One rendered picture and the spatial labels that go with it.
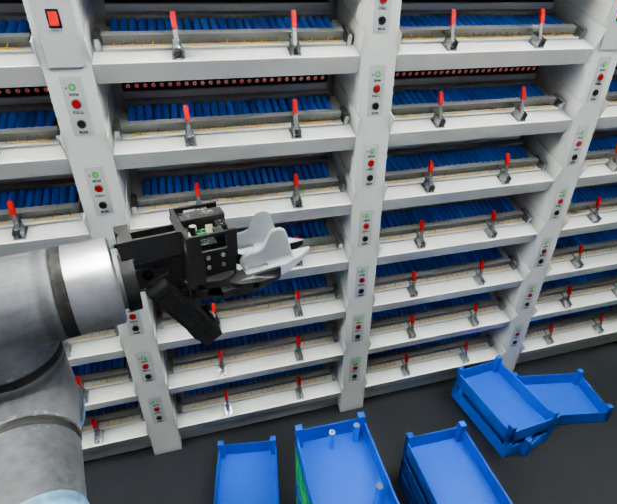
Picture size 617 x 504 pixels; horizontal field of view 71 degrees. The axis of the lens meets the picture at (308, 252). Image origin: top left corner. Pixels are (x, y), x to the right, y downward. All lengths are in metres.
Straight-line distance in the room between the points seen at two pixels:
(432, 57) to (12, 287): 1.06
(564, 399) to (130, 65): 1.92
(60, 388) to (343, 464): 0.91
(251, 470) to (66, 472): 1.25
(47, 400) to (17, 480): 0.08
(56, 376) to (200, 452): 1.27
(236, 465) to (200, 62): 1.28
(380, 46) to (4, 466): 1.05
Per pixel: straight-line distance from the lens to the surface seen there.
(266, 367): 1.54
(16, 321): 0.44
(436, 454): 1.55
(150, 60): 1.08
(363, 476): 1.28
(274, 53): 1.11
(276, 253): 0.49
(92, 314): 0.44
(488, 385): 1.92
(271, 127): 1.17
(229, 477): 1.67
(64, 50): 1.09
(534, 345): 2.12
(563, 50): 1.48
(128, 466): 1.78
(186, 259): 0.45
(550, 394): 2.11
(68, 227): 1.24
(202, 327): 0.51
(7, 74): 1.13
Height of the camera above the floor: 1.40
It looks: 30 degrees down
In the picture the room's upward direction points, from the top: straight up
